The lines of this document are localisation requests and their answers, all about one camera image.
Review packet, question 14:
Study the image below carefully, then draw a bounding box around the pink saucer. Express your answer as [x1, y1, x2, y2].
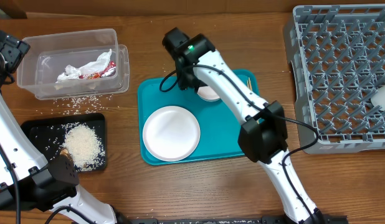
[197, 86, 220, 102]

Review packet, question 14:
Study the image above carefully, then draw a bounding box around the white tissue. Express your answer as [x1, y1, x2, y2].
[57, 49, 113, 83]

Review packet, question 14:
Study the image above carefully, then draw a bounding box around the red snack wrapper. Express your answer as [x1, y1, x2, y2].
[78, 61, 116, 80]

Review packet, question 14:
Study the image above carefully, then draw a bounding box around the large white plate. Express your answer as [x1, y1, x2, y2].
[142, 106, 201, 162]

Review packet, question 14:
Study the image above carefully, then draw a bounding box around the white cup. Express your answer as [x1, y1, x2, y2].
[371, 86, 385, 111]

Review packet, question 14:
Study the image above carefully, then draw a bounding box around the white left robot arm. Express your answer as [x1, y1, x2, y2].
[0, 30, 130, 223]

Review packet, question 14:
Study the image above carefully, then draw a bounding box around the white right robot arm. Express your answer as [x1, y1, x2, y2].
[162, 27, 325, 223]

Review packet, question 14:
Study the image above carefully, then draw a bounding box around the grey dishwasher rack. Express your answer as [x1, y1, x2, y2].
[283, 4, 385, 154]

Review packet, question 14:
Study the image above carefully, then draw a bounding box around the teal plastic tray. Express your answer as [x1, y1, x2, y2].
[138, 77, 243, 166]

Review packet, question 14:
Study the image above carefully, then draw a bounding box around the clear plastic bin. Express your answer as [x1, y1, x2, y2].
[17, 29, 130, 100]

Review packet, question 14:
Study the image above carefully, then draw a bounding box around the black tray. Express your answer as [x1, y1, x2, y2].
[21, 113, 107, 172]

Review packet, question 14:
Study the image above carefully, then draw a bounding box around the brown food scrap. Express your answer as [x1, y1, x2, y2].
[60, 149, 69, 156]

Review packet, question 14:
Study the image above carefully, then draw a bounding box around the pile of rice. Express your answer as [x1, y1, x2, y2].
[61, 122, 106, 172]

